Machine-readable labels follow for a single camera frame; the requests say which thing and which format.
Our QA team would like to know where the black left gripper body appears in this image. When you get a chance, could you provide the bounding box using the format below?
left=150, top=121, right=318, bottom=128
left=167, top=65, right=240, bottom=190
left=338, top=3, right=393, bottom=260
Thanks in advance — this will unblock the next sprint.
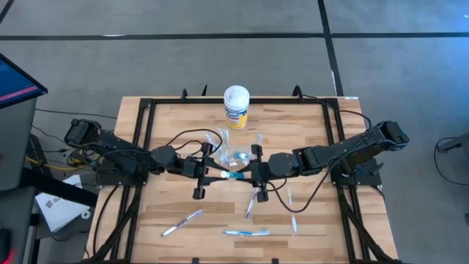
left=180, top=142, right=213, bottom=200

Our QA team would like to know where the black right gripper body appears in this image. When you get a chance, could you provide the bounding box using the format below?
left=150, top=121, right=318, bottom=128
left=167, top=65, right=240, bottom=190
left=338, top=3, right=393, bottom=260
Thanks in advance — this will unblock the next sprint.
left=251, top=144, right=273, bottom=203

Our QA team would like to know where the purple white toothbrush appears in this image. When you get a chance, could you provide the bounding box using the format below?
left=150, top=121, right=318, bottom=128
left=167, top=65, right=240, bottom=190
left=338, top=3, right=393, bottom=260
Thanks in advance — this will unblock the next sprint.
left=160, top=209, right=204, bottom=238
left=245, top=186, right=262, bottom=220

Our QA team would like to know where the blue white toothbrush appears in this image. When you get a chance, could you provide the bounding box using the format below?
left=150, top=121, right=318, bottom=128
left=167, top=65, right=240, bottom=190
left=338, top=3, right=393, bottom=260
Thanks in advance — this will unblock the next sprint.
left=218, top=128, right=226, bottom=162
left=222, top=229, right=271, bottom=237

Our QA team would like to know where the orange green toothbrush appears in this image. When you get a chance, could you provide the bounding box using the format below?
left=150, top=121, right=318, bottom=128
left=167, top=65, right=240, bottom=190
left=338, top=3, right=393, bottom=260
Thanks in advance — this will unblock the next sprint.
left=287, top=188, right=298, bottom=235

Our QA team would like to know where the Lysol wipes canister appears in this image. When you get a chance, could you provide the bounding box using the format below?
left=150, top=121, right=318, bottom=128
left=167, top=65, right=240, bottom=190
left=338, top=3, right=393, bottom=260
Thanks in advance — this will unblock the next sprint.
left=223, top=84, right=251, bottom=130

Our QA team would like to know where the black metal beam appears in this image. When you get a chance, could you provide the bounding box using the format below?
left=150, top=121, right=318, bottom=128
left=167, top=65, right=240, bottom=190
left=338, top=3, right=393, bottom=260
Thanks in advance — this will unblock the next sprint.
left=20, top=166, right=99, bottom=207

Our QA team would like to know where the white printed booklet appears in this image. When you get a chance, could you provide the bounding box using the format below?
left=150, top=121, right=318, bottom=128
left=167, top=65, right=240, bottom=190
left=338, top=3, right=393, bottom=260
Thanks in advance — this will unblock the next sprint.
left=35, top=175, right=92, bottom=232

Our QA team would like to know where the grey cabinet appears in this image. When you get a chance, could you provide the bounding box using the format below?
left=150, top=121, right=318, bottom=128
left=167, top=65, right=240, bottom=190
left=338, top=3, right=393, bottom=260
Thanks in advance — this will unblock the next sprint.
left=0, top=97, right=37, bottom=191

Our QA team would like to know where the tilted flat screen monitor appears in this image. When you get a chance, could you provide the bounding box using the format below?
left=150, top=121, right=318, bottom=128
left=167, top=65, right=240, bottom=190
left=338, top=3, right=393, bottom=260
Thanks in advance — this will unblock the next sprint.
left=0, top=54, right=48, bottom=110

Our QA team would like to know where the grey floor box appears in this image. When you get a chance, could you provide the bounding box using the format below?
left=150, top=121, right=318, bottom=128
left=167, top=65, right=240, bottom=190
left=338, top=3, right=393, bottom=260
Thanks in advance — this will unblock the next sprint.
left=437, top=131, right=469, bottom=154

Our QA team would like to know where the black left wrist camera cable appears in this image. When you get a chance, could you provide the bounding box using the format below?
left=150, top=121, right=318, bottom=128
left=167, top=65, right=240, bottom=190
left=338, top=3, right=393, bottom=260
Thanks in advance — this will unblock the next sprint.
left=163, top=127, right=224, bottom=158

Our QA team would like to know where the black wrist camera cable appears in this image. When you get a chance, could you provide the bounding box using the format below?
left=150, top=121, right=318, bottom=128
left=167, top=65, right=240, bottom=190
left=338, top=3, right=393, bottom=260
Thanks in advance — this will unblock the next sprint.
left=264, top=155, right=344, bottom=214
left=163, top=127, right=224, bottom=158

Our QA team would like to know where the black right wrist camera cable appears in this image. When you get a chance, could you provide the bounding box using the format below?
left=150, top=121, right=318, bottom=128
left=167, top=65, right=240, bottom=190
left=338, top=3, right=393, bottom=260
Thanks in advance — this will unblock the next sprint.
left=264, top=155, right=344, bottom=214

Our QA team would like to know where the black metal table frame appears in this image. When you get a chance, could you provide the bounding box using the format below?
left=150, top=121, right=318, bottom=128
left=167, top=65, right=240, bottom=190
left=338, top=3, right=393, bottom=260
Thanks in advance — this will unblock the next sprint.
left=86, top=95, right=404, bottom=264

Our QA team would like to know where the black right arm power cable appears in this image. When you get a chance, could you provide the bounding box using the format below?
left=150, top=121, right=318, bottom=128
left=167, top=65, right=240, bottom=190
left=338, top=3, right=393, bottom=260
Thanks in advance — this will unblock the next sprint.
left=302, top=94, right=373, bottom=129

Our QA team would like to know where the thin black floor cable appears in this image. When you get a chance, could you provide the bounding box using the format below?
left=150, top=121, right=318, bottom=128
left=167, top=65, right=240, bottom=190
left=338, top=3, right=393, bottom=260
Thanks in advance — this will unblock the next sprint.
left=34, top=108, right=118, bottom=120

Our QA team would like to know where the yellow cable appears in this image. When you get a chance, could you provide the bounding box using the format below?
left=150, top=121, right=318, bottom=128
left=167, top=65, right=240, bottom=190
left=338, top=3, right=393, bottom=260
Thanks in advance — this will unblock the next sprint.
left=25, top=155, right=89, bottom=172

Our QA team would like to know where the black looped floor cable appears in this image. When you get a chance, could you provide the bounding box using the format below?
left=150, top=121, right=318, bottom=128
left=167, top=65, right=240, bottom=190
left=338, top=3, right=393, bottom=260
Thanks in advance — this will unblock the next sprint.
left=434, top=136, right=469, bottom=187

